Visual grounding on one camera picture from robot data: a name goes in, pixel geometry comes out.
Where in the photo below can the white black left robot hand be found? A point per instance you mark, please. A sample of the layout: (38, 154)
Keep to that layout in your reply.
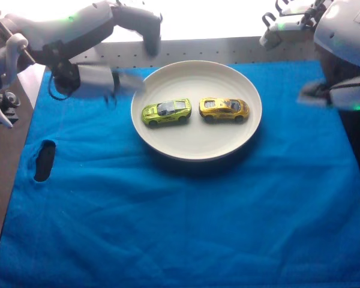
(72, 27)

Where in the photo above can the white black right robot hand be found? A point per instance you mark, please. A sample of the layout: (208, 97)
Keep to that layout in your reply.
(342, 30)

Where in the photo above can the green toy car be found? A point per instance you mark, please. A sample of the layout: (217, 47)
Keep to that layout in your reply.
(165, 114)

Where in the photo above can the yellow toy car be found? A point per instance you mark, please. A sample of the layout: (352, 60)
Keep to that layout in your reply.
(222, 112)

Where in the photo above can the white round plate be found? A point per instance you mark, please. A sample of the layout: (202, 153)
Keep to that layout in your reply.
(195, 141)

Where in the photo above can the blue cloth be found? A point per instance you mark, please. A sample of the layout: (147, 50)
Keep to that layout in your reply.
(180, 225)

